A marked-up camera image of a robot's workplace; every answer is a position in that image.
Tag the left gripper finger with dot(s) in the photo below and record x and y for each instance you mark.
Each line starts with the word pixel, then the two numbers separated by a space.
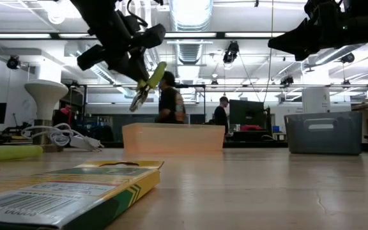
pixel 125 65
pixel 141 68

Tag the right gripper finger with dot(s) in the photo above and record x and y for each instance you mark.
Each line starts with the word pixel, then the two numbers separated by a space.
pixel 299 36
pixel 303 55

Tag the yellow crayon box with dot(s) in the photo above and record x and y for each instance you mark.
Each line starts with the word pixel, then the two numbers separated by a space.
pixel 59 195

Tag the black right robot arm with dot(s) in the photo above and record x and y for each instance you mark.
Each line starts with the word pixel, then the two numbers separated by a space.
pixel 363 25

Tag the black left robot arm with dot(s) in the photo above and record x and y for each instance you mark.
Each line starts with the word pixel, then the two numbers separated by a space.
pixel 97 16

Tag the person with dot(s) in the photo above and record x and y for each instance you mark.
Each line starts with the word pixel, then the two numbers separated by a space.
pixel 169 102
pixel 220 116
pixel 64 110

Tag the white pillar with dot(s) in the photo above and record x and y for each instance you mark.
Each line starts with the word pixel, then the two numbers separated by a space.
pixel 315 100

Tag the orange translucent plastic bin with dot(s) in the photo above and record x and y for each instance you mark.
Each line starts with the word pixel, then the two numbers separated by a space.
pixel 171 140

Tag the white bulb table lamp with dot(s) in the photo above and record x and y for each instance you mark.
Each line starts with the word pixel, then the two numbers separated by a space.
pixel 46 96

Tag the grey plastic bin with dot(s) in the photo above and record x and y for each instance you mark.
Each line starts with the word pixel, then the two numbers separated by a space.
pixel 324 140

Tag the red flat object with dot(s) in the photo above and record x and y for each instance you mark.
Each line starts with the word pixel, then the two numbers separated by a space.
pixel 251 127

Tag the black ceiling camera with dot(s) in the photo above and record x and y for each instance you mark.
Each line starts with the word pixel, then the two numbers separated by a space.
pixel 13 62
pixel 347 58
pixel 231 52
pixel 287 80

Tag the black aluminium table frame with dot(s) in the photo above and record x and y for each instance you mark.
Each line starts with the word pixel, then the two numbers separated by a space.
pixel 254 144

